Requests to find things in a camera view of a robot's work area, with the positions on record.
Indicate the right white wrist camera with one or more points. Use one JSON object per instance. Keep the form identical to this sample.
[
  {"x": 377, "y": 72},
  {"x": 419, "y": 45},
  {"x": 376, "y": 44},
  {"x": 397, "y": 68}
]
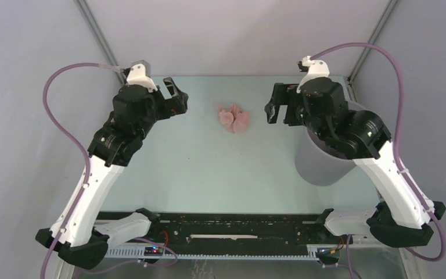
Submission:
[{"x": 312, "y": 69}]

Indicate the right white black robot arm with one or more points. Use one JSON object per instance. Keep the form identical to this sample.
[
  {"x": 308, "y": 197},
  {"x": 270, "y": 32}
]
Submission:
[{"x": 360, "y": 136}]

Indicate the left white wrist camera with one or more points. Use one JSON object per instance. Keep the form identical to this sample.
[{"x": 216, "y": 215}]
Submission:
[{"x": 139, "y": 74}]

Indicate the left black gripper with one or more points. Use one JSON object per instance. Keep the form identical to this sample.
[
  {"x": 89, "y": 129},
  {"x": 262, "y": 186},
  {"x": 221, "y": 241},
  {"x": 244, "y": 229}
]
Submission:
[{"x": 177, "y": 104}]

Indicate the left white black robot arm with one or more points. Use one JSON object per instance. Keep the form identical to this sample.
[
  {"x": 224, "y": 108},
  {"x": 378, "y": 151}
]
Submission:
[{"x": 75, "y": 237}]

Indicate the pink plastic trash bag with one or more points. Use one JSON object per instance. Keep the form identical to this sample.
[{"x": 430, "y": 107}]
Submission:
[{"x": 234, "y": 119}]

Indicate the right metal corner post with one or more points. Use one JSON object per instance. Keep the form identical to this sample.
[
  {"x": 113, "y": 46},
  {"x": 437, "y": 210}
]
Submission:
[{"x": 389, "y": 10}]

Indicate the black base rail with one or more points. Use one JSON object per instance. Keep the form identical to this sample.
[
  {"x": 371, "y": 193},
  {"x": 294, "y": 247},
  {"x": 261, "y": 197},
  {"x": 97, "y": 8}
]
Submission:
[{"x": 242, "y": 234}]

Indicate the grey trash bin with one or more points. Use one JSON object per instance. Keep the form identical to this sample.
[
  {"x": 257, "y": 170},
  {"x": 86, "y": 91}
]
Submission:
[{"x": 319, "y": 164}]

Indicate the left metal corner post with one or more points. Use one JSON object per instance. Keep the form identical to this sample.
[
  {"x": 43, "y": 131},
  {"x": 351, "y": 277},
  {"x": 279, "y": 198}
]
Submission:
[{"x": 96, "y": 31}]

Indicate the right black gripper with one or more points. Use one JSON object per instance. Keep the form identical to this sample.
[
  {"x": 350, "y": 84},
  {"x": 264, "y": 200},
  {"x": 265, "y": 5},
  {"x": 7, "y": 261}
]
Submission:
[{"x": 283, "y": 94}]

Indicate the metal corner post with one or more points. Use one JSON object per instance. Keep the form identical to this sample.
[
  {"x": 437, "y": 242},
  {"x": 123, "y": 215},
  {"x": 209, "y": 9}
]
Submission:
[
  {"x": 96, "y": 31},
  {"x": 389, "y": 10}
]

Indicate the white cable duct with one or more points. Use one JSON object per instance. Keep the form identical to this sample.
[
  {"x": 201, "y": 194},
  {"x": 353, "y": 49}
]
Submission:
[{"x": 143, "y": 252}]

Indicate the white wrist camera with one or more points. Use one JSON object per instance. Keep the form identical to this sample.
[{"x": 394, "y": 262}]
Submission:
[
  {"x": 139, "y": 74},
  {"x": 312, "y": 69}
]

